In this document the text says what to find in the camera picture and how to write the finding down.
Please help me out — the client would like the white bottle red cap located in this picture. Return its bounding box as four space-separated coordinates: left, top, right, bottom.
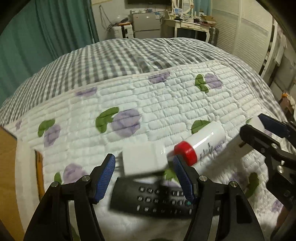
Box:
174 120 226 166

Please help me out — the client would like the black remote control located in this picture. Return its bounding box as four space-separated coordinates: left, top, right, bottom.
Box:
110 177 194 219

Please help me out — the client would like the white power adapter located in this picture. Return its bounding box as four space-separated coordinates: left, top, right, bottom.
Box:
115 141 168 176

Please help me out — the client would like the brown cardboard box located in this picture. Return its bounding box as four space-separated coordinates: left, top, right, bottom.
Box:
1 127 45 240

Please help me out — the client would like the white floral quilted mat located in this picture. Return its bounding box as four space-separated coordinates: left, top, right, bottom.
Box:
6 60 285 240

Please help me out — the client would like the white louvered wardrobe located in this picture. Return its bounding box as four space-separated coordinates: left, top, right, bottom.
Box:
212 0 273 73

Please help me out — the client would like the dark hard suitcase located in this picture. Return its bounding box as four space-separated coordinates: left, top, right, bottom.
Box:
208 27 219 46

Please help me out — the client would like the teal curtain by wardrobe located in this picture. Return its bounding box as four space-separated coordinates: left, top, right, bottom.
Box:
193 0 212 16

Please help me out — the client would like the white dressing table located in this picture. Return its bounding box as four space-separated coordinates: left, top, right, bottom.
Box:
164 19 210 43

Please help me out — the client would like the oval vanity mirror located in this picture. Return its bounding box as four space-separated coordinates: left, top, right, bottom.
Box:
175 0 194 12

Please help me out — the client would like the silver mini fridge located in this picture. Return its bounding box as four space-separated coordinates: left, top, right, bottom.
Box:
132 13 161 39

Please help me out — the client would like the grey checkered bed cover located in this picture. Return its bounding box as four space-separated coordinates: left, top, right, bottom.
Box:
1 38 285 126

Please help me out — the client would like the white suitcase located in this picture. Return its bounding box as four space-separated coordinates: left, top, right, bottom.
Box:
110 25 134 39

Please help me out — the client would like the teal window curtain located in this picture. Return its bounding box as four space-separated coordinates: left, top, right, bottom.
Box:
1 1 99 102

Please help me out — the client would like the black wall television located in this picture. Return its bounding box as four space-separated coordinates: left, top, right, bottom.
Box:
127 0 171 6

